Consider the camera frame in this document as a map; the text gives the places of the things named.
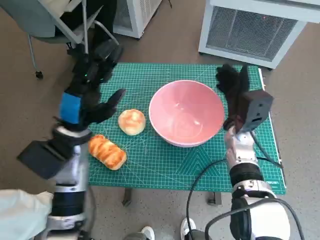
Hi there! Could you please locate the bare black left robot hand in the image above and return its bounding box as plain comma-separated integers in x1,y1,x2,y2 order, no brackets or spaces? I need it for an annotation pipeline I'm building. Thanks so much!
58,39,127,132

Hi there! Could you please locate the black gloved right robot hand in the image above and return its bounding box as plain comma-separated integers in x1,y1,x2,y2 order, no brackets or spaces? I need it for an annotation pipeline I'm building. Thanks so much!
216,63,251,122

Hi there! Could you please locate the round bread bun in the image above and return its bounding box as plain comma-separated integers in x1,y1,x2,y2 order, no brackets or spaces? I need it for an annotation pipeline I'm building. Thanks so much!
117,108,147,136

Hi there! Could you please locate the pink bowl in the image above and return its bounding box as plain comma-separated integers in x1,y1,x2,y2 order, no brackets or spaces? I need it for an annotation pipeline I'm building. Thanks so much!
148,79,225,148

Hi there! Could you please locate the long braided bread loaf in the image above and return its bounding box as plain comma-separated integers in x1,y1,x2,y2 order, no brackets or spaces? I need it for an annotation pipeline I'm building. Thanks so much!
88,134,127,171

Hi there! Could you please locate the large white mesh-front appliance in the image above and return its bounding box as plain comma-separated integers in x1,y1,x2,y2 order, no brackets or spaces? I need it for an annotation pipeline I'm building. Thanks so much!
198,0,320,70

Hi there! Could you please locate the seated person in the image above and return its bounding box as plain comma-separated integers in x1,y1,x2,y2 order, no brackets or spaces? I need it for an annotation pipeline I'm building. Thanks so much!
53,0,119,55

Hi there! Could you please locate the grey chair with metal legs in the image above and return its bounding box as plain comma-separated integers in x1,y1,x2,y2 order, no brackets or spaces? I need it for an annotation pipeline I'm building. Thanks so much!
0,0,121,80

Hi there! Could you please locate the green cutting mat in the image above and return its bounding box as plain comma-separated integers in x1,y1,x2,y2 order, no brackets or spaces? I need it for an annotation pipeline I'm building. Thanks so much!
86,62,287,196

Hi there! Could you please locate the black table leg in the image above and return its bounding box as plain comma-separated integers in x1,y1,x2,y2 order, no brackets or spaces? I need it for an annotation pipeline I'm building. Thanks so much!
122,187,133,207
207,191,222,206

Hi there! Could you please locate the small white grille appliance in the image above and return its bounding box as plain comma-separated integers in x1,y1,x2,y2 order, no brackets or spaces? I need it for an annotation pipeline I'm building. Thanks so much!
113,0,163,39

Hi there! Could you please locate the person in white clothing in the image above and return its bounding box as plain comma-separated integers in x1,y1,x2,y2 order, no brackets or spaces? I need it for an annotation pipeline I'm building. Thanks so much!
0,188,55,240

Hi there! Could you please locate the white shoe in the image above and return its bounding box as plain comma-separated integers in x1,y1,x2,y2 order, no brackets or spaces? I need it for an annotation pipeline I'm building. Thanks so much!
180,217,197,237
141,226,155,240

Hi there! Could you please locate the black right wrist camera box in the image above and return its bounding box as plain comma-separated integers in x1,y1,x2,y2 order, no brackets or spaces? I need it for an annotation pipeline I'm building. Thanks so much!
241,89,274,132

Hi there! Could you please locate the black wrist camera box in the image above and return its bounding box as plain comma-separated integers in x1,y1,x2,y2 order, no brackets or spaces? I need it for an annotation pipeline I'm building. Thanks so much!
241,89,274,132
16,139,76,180

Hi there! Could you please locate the black right camera cable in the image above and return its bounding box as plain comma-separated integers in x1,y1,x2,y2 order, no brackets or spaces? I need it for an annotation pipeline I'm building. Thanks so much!
250,131,285,170

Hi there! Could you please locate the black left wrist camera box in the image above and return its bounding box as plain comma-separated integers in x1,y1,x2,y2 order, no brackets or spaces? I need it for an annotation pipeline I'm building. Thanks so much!
16,139,76,180

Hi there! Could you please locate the black looped shoulder cable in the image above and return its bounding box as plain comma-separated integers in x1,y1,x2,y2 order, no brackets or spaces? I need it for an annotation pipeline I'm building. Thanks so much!
205,197,306,240

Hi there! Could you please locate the long thin black cable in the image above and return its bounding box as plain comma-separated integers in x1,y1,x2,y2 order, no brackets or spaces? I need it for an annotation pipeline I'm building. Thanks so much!
186,158,232,240

